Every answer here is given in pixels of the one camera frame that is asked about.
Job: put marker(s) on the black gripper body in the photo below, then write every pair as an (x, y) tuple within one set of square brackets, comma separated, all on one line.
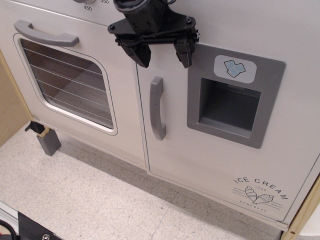
[(151, 22)]

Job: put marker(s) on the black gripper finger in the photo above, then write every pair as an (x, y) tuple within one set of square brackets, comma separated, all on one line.
[(184, 47), (139, 52)]

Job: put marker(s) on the white toy fridge door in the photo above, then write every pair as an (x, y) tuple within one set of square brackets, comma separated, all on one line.
[(269, 183)]

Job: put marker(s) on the grey oven knob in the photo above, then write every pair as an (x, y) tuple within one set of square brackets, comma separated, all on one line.
[(84, 1)]

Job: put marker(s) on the grey ice dispenser panel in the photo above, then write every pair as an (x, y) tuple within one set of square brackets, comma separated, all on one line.
[(231, 94)]

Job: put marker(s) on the white toy oven door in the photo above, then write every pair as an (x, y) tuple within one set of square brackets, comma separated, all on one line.
[(86, 91)]

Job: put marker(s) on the white toy kitchen cabinet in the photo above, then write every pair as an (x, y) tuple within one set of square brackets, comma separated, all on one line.
[(221, 97)]

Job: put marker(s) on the grey kitchen leg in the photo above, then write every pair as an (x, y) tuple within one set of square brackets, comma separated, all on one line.
[(50, 143)]

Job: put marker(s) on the light wooden left panel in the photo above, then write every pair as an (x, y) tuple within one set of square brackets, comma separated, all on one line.
[(14, 113)]

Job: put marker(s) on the grey fridge door handle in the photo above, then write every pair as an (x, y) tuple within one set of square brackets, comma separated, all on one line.
[(156, 91)]

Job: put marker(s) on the grey oven door handle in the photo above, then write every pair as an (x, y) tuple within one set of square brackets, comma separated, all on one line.
[(25, 28)]

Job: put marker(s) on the black clamp bracket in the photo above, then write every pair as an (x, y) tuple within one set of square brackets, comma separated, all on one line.
[(36, 127)]

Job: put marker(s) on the light wooden right post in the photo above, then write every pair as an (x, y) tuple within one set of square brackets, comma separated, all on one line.
[(304, 213)]

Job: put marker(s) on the aluminium rail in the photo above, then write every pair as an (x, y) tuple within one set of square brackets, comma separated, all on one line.
[(8, 214)]

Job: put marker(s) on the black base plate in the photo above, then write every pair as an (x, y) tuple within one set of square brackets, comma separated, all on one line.
[(28, 229)]

